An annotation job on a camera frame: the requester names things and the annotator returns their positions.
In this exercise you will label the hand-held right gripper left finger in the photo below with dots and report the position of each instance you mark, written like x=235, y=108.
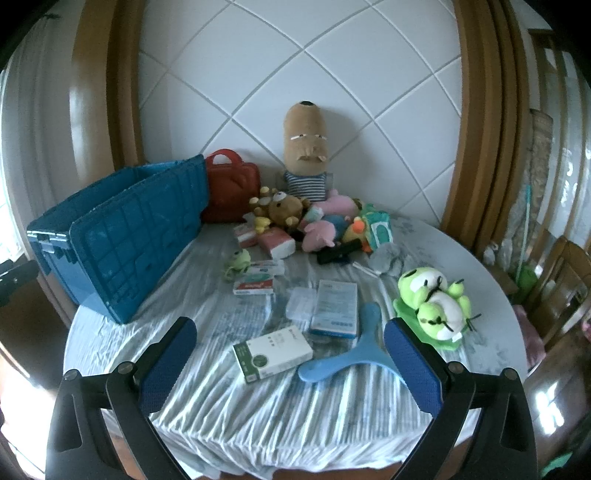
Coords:
x=168, y=364

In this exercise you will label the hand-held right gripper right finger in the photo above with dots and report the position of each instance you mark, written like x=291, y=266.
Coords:
x=415, y=369

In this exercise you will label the light green frog plush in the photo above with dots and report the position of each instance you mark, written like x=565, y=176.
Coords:
x=425, y=286

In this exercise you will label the blue plastic storage crate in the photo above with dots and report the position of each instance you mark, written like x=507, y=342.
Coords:
x=129, y=230

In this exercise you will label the small green monster plush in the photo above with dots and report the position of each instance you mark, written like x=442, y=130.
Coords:
x=240, y=261

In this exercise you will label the yellow plush toy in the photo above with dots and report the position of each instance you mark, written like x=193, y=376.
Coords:
x=355, y=230

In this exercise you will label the pink tissue pack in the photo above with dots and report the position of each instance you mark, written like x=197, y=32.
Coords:
x=277, y=244

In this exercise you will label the brown bear plush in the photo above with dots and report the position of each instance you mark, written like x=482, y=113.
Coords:
x=281, y=210

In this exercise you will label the blue plastic boomerang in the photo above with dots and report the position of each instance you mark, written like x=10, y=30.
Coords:
x=364, y=350

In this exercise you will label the blue and white flat box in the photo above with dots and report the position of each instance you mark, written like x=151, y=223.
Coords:
x=334, y=307

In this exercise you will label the white box green label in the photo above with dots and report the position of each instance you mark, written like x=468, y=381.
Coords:
x=272, y=355

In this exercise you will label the small red and white box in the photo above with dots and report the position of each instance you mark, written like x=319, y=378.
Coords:
x=251, y=286

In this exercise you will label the pink cloth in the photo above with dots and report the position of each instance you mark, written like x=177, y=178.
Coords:
x=531, y=341

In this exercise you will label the clear plastic case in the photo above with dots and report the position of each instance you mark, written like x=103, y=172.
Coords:
x=300, y=304

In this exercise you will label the small white and blue box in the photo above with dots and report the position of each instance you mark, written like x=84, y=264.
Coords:
x=268, y=266

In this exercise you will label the black pouch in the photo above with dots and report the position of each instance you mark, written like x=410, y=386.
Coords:
x=337, y=253

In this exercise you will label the white curtain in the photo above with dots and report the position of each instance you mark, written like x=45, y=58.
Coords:
x=37, y=138

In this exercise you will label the teal tissue pack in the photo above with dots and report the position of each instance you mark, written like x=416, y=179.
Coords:
x=381, y=230

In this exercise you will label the green mop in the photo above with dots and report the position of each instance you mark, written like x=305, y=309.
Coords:
x=526, y=277

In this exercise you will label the white and red tissue pack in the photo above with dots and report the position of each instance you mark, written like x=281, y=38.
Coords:
x=244, y=235

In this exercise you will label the pink pig plush blue shirt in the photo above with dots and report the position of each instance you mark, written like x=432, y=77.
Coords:
x=318, y=233

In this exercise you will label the wooden chair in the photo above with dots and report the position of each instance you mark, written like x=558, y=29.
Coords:
x=563, y=277

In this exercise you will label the red handbag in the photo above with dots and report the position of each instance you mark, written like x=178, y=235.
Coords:
x=231, y=189

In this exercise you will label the tall brown striped-shirt plush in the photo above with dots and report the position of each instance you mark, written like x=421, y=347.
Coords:
x=304, y=138

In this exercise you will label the wooden door frame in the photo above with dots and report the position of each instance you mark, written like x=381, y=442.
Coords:
x=106, y=92
x=489, y=115

